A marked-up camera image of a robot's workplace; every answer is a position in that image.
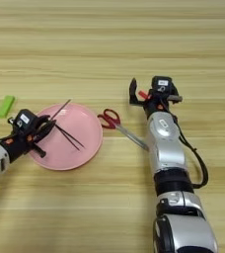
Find pink round plate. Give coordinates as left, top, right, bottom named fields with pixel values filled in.
left=25, top=102, right=105, bottom=172

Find green rectangular block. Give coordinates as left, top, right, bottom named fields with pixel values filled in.
left=0, top=95, right=16, bottom=119

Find red handled scissors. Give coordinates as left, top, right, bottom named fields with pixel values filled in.
left=97, top=108, right=150, bottom=152

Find black chopsticks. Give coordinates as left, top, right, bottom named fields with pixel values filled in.
left=54, top=124, right=86, bottom=152

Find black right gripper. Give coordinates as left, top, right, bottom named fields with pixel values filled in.
left=128, top=77, right=184, bottom=120

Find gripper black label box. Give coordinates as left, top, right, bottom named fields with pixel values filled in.
left=14, top=109, right=39, bottom=132
left=151, top=75, right=173, bottom=96

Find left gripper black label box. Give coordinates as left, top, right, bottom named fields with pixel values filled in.
left=14, top=109, right=39, bottom=132

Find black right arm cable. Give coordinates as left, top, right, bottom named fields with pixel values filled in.
left=172, top=113, right=209, bottom=190

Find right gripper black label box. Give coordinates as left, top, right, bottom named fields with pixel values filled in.
left=151, top=75, right=173, bottom=96

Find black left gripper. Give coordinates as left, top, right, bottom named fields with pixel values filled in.
left=2, top=115, right=57, bottom=162

